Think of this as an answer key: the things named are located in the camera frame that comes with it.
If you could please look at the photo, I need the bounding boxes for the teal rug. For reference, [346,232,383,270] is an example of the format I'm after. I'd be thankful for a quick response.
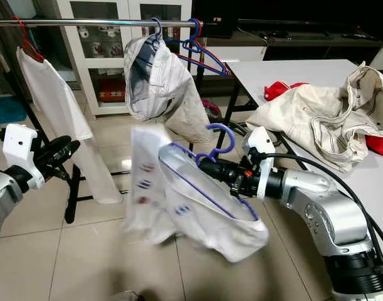
[0,95,23,126]

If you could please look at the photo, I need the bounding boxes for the white denim jeans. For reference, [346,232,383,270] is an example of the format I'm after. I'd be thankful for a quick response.
[123,34,214,144]
[246,61,383,175]

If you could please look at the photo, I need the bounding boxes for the chrome clothes rack rail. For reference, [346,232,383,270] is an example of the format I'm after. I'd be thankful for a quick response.
[0,19,204,29]

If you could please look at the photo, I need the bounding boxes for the plain white garment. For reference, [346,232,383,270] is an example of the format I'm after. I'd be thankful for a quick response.
[16,47,123,204]

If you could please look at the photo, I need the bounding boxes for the white glass-door cabinet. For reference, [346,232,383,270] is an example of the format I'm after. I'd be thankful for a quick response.
[56,0,192,117]

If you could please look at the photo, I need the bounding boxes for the white printed garment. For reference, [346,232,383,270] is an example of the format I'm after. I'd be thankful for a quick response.
[122,125,270,263]

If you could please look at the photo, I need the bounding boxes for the red shirt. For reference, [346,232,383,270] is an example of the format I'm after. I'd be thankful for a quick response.
[263,80,308,102]

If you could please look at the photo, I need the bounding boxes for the grey curtain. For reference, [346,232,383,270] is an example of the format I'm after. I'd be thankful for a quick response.
[0,0,29,95]

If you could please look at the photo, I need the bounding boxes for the black television screen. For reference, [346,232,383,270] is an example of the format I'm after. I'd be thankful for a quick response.
[191,0,383,24]

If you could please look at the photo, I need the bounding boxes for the red round appliance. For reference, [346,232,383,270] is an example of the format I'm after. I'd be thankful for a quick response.
[201,97,220,120]

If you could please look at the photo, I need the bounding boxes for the red box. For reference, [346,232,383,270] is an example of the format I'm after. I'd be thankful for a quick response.
[97,78,126,104]

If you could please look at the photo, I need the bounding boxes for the red wire hanger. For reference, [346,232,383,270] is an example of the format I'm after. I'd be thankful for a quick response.
[179,18,233,77]
[14,16,46,63]

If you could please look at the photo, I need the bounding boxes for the white drawer unit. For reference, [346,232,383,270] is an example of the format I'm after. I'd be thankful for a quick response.
[213,45,267,61]

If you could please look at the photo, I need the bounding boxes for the red cloth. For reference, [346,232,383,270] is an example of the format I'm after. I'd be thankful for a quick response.
[365,134,383,157]

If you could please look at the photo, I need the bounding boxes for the dark TV bench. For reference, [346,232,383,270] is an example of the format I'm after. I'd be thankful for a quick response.
[235,24,383,50]

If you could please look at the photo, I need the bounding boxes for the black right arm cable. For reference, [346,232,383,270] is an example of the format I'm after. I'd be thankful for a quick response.
[268,152,383,267]

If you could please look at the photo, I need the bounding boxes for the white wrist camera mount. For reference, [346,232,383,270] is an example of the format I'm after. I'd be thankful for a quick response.
[241,125,276,200]
[3,124,45,189]

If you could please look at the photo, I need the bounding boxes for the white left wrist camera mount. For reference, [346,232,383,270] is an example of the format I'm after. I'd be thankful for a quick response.
[3,124,45,189]

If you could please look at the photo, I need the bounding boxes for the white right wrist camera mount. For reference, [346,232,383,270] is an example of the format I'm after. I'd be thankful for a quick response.
[241,125,276,200]

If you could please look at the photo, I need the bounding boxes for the white table black legs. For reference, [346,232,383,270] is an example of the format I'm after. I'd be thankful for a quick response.
[207,58,383,264]

